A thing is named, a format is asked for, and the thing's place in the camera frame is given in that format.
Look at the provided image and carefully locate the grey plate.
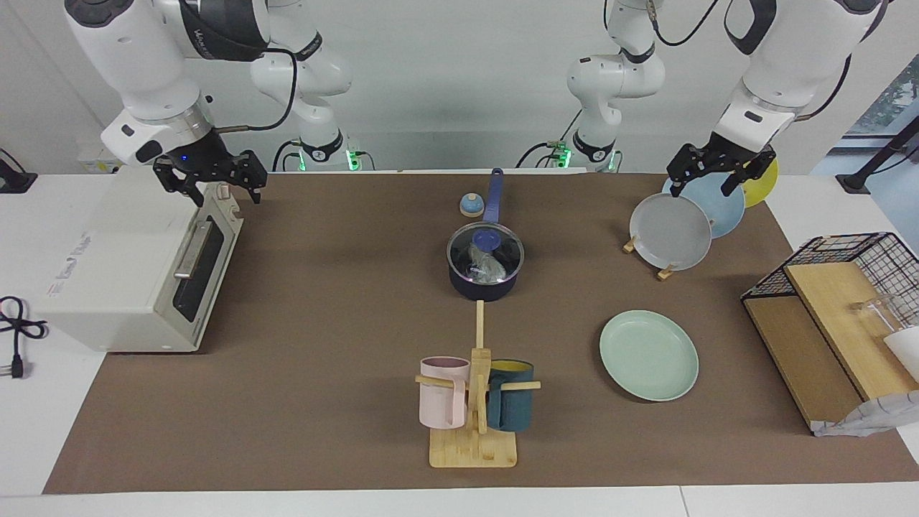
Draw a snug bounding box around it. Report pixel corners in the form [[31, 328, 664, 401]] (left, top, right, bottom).
[[630, 192, 713, 271]]

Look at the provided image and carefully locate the white cup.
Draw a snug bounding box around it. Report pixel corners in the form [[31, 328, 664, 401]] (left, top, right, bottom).
[[883, 327, 919, 382]]

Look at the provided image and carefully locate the light wooden board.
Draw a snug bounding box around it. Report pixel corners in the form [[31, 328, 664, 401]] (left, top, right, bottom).
[[784, 262, 919, 401]]

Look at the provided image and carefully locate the white toaster oven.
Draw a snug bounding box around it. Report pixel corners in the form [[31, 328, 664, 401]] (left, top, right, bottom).
[[32, 165, 245, 353]]

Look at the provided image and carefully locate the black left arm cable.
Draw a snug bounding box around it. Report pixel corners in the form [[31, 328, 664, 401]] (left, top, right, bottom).
[[603, 0, 891, 123]]

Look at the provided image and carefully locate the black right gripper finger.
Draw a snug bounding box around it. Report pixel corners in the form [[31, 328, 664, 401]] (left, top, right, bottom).
[[237, 150, 269, 206], [153, 161, 207, 208]]

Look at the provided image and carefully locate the brown table mat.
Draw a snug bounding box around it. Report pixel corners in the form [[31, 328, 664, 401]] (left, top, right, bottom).
[[43, 172, 919, 495]]

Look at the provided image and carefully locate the black power cord with plug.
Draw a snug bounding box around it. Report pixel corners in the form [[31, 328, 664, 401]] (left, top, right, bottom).
[[0, 296, 48, 380]]

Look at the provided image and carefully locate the glass lid blue knob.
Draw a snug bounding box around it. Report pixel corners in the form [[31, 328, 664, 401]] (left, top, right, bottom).
[[447, 223, 525, 282]]

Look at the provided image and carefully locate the black stand base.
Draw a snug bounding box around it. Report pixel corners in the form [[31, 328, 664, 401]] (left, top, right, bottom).
[[836, 115, 919, 194], [0, 149, 38, 194]]

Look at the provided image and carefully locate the black wire basket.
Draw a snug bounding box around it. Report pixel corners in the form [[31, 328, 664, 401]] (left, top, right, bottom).
[[742, 232, 919, 328]]

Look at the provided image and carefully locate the wooden plate rack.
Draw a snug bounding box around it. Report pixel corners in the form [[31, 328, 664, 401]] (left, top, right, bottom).
[[622, 237, 677, 281]]

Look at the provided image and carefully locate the clear glass cup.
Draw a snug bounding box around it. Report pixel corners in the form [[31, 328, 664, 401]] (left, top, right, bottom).
[[852, 294, 910, 335]]

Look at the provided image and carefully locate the pale green plate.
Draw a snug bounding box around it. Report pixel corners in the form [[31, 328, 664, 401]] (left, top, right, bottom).
[[600, 309, 699, 402]]

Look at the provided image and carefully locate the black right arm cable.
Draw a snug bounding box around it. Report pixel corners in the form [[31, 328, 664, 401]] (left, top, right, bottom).
[[214, 46, 299, 134]]

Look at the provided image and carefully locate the wooden mug tree stand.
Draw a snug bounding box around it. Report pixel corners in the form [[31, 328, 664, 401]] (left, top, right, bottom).
[[415, 300, 541, 469]]

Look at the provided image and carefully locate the black pot purple handle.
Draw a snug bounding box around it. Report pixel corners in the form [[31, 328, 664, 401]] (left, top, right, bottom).
[[447, 168, 525, 302]]

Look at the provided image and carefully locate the yellow plate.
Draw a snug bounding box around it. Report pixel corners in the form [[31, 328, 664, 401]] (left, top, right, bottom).
[[740, 157, 779, 208]]

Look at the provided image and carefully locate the pink mug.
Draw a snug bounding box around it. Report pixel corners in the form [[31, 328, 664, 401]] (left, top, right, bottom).
[[419, 357, 471, 430]]

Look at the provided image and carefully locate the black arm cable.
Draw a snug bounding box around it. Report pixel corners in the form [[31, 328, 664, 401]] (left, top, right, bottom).
[[214, 46, 299, 134], [603, 0, 891, 123]]

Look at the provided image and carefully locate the light blue plate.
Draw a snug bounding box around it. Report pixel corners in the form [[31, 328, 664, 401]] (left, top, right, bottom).
[[662, 172, 746, 239]]

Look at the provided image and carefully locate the white patterned bag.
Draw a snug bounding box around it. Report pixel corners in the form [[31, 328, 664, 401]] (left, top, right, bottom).
[[811, 390, 919, 437]]

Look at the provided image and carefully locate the translucent white vermicelli bundle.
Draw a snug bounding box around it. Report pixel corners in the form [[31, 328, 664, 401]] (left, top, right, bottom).
[[467, 241, 508, 283]]

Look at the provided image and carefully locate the dark teal mug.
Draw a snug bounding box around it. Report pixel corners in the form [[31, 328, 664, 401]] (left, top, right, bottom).
[[487, 360, 535, 432]]

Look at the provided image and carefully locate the black base cable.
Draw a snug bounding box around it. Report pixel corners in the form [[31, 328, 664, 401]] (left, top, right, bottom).
[[516, 106, 584, 170]]

